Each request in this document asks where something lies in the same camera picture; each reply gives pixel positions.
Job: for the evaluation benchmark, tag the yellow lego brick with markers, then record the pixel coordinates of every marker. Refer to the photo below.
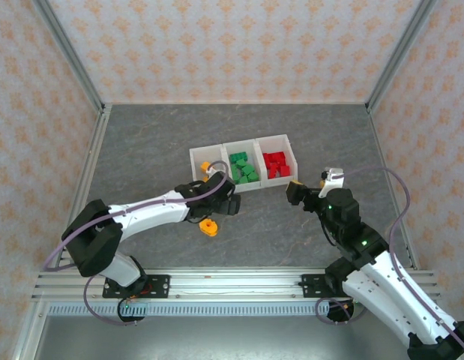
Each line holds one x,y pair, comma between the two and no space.
205,166
204,179

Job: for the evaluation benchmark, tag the green lego brick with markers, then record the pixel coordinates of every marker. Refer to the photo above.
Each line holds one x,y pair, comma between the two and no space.
238,165
251,178
237,176
248,170

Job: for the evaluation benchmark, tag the green lego plate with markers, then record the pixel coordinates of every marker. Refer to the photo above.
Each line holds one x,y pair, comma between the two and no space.
240,156

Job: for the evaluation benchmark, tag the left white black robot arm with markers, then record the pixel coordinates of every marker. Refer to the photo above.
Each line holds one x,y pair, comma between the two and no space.
149,213

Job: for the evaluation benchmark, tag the yellow round lego piece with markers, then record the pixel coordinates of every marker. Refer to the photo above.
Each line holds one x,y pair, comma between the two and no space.
208,227

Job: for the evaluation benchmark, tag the aluminium table side rail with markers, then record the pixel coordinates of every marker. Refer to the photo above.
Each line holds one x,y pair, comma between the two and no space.
90,165
381,150

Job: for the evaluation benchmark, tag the aluminium frame beam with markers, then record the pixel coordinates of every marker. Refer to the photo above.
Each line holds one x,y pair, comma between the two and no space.
235,285

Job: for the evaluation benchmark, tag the aluminium corner post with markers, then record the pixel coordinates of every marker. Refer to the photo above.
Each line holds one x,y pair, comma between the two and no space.
397,56
73,56

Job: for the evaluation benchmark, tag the aluminium frame leg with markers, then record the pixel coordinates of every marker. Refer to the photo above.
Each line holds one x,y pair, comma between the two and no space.
29,330

